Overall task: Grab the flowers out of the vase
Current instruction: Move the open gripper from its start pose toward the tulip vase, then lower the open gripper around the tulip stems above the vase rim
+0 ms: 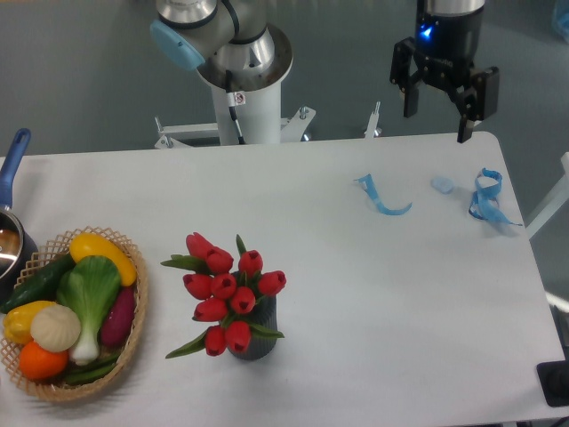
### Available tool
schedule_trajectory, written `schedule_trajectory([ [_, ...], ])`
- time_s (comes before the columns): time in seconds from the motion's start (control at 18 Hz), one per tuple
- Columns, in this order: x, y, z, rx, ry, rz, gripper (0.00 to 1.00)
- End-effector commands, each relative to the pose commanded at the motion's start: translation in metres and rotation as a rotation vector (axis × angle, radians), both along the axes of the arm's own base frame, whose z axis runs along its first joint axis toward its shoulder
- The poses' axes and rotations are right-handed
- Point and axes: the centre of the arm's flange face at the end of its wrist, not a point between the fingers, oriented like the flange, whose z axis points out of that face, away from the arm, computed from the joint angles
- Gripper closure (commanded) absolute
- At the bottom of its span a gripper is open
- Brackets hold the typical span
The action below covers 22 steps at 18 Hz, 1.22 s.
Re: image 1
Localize blue object top corner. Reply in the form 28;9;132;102
551;0;569;43

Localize purple sweet potato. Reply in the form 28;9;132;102
100;286;135;348

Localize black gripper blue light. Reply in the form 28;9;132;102
389;1;500;143

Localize blue handled saucepan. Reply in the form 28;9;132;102
1;128;37;303

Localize woven wicker basket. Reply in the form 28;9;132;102
1;226;148;402

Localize yellow bell pepper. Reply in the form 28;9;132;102
3;301;56;345

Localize small pale blue cap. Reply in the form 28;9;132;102
430;176;454;195

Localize green cucumber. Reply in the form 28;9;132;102
1;254;76;314

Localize red tulip bouquet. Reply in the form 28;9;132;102
161;232;287;359

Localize curved light blue strip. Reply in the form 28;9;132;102
355;174;413;216

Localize cream white garlic bulb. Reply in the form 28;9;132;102
30;304;81;352

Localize tangled blue ribbon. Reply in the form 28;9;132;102
468;168;522;226

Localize green bok choy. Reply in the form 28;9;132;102
56;255;121;366

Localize white frame bar right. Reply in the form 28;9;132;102
525;152;568;239

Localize dark grey ribbed vase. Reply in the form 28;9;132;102
228;296;279;361

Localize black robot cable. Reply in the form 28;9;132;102
224;69;247;146

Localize white metal base frame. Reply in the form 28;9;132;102
154;101;381;149

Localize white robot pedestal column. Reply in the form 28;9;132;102
211;83;281;146

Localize orange fruit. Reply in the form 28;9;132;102
19;341;68;381

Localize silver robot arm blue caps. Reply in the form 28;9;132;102
150;1;500;145

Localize black device at edge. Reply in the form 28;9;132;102
536;360;568;407

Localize green bean pods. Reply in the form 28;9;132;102
63;352;119;386

